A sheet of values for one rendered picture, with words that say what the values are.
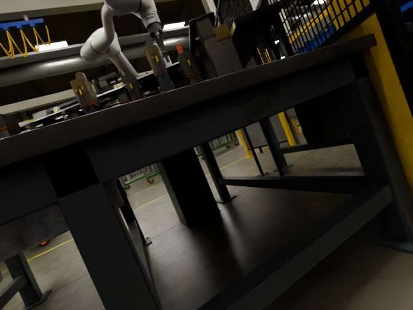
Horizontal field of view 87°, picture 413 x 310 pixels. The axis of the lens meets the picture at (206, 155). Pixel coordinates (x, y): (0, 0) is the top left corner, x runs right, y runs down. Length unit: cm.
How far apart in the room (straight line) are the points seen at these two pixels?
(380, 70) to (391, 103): 11
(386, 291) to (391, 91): 60
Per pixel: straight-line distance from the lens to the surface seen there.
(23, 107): 769
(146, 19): 135
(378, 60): 92
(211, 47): 87
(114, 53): 186
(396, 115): 92
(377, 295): 87
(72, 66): 1339
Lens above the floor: 58
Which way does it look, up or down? 3 degrees down
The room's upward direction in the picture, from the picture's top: 22 degrees counter-clockwise
